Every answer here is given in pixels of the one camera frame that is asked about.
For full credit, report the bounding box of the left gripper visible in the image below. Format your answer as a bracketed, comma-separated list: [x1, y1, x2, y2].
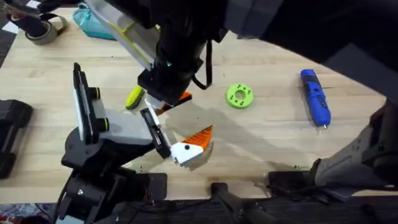
[62, 96, 215, 170]

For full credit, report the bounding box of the blue electric screwdriver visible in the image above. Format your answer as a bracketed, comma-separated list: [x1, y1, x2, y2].
[299, 68, 332, 133]

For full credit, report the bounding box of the orange ribbed wedge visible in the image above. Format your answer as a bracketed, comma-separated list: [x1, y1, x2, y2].
[154, 91, 193, 115]

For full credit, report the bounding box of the right wrist upright plate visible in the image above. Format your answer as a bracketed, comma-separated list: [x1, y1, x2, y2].
[85, 0, 161, 72]

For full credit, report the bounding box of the wrist upright plate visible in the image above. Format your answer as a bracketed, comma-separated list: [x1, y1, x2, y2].
[72, 62, 110, 146]
[85, 0, 161, 72]

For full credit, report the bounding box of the green disc with holes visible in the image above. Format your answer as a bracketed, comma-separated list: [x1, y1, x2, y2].
[225, 83, 255, 110]

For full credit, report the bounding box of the black stand foot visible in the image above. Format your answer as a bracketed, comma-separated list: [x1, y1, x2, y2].
[210, 182, 274, 224]

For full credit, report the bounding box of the left wrist upright plate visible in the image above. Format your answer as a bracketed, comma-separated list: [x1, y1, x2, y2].
[72, 62, 110, 146]

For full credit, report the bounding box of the teal soft pouch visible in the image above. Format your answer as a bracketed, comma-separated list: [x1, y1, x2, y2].
[72, 2, 118, 41]

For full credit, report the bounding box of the grey tape roll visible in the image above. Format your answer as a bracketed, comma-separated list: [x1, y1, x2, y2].
[24, 14, 68, 47]

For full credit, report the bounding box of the black box device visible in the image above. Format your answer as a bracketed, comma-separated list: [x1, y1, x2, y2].
[0, 99, 34, 180]

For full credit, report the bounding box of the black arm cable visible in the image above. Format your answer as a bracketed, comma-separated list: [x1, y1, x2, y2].
[190, 39, 214, 91]

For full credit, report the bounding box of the black rail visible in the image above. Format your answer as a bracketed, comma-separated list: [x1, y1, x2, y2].
[102, 198, 398, 224]

